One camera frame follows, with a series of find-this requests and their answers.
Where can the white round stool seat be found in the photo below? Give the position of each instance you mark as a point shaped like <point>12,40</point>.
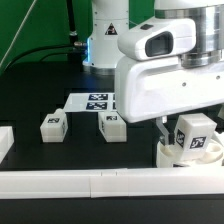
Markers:
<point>212,155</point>

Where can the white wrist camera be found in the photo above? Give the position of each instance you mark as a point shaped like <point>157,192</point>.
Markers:
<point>156,38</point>

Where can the white left barrier block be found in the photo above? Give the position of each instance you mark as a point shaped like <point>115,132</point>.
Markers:
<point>6,140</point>

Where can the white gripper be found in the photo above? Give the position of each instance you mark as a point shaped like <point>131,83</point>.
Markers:
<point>162,87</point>

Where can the white front barrier bar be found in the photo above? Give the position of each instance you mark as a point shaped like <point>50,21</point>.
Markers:
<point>111,183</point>

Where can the white marker sheet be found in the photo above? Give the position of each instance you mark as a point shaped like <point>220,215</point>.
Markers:
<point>90,102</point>

